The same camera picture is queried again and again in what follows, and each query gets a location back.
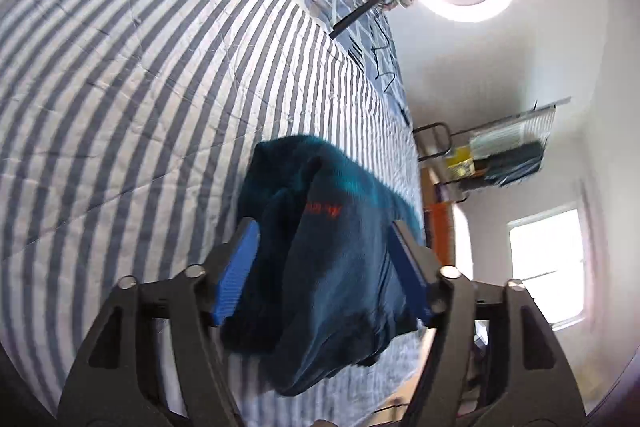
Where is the blue white striped quilt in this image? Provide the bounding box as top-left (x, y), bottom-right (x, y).
top-left (1, 0), bottom-right (421, 411)

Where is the teal plaid fleece jacket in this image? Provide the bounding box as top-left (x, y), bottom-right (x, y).
top-left (221, 135), bottom-right (421, 397)

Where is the black clothes drying rack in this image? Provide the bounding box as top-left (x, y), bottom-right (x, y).
top-left (412, 98), bottom-right (570, 204)

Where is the white window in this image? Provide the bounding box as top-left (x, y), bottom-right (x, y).
top-left (508, 206), bottom-right (587, 331)

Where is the black power cable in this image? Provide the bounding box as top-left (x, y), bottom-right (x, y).
top-left (349, 18), bottom-right (402, 96)

